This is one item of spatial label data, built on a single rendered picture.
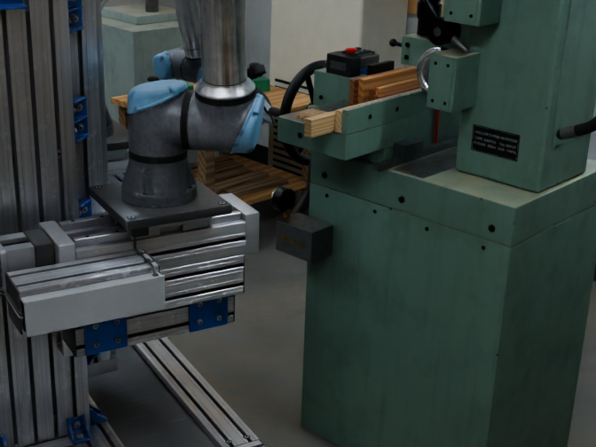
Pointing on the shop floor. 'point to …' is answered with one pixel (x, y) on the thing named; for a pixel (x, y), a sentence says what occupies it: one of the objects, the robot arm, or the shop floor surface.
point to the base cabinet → (443, 330)
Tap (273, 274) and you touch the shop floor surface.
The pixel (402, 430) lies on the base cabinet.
